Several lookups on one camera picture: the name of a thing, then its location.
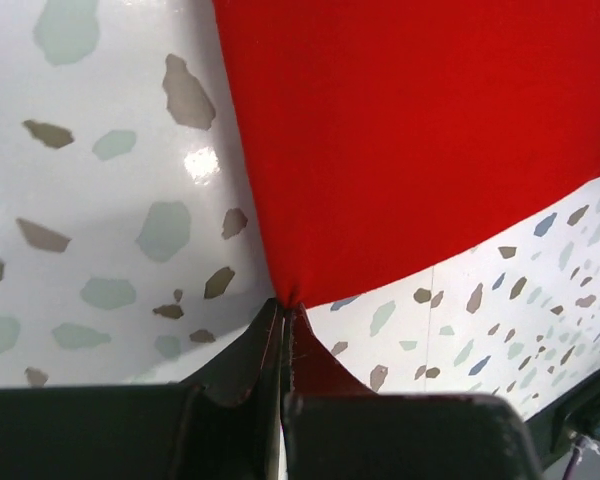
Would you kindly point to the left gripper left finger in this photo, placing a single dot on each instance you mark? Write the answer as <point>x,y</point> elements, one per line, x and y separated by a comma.
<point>221,422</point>

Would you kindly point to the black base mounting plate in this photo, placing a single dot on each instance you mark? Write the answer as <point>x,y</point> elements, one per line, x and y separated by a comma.
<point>574,415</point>

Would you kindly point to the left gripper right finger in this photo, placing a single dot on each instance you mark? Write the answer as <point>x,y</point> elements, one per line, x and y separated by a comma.
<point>335,427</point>

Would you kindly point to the red t shirt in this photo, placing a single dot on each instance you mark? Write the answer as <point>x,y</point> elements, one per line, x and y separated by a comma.
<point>383,137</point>

